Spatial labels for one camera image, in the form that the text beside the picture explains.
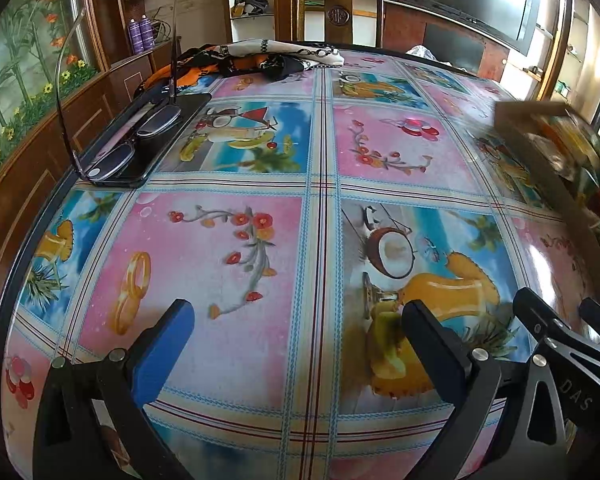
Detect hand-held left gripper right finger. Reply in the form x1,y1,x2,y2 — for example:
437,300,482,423
402,299,568,480

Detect curved wooden low cabinet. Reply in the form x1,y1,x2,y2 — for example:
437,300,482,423
0,52,181,361

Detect coiled cable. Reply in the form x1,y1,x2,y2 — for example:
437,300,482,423
152,7,176,43

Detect floral wall mural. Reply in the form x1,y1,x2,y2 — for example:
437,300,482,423
0,0,106,196

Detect shallow cardboard box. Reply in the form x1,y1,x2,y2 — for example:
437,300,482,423
495,101,600,283

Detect white wall shelf niche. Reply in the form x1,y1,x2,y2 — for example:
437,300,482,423
227,0,278,43

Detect printed plastic tablecloth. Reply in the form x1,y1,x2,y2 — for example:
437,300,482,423
0,45,600,480

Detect black rectangular panel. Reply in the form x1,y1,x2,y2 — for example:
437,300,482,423
424,22,486,68

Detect white plastic bag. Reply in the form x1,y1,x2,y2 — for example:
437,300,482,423
405,45,451,63

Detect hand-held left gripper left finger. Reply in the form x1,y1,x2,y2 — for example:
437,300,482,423
32,299,196,480

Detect dark wooden chair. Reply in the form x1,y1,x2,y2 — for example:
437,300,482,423
282,0,393,48

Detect thin-framed eyeglasses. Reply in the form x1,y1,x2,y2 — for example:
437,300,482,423
55,0,185,183

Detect black white orange scarf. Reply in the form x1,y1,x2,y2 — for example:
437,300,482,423
132,38,346,101

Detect dark cloth bundle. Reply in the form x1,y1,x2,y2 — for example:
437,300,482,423
232,0,273,17

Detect heap of assorted snack packets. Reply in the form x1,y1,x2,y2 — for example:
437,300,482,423
522,112,600,261

